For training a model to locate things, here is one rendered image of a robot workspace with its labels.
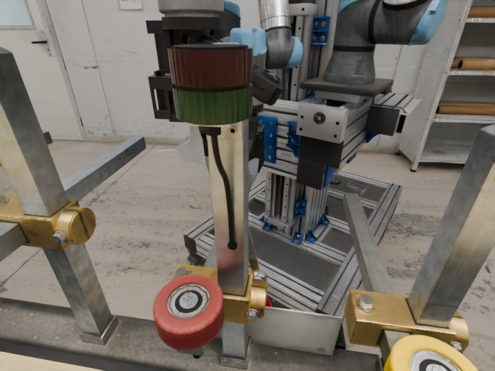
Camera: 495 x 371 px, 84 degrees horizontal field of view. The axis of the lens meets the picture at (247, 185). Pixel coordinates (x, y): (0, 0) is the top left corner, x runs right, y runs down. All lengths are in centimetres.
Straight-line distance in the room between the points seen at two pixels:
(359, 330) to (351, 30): 74
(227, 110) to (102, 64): 332
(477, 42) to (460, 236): 311
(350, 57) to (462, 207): 65
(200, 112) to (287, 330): 40
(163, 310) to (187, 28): 31
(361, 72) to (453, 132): 271
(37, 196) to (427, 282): 48
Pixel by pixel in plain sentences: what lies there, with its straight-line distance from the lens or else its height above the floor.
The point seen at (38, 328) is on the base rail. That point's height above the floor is 70.
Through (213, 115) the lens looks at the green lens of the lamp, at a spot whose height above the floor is 113.
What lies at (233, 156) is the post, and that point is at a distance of 27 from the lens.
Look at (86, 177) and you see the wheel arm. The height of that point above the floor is 96.
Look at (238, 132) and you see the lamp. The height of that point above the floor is 110.
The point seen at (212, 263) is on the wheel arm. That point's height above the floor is 86.
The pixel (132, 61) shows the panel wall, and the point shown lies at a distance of 333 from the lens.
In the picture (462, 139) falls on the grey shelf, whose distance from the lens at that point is 364.
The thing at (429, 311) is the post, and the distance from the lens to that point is 42.
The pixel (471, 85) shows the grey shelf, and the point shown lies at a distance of 348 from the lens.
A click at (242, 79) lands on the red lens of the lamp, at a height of 115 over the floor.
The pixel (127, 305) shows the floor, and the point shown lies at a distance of 159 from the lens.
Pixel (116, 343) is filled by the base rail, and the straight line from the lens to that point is 60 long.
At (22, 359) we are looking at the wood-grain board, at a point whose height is 90.
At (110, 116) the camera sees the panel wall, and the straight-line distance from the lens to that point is 362.
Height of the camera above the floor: 118
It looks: 29 degrees down
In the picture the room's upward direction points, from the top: straight up
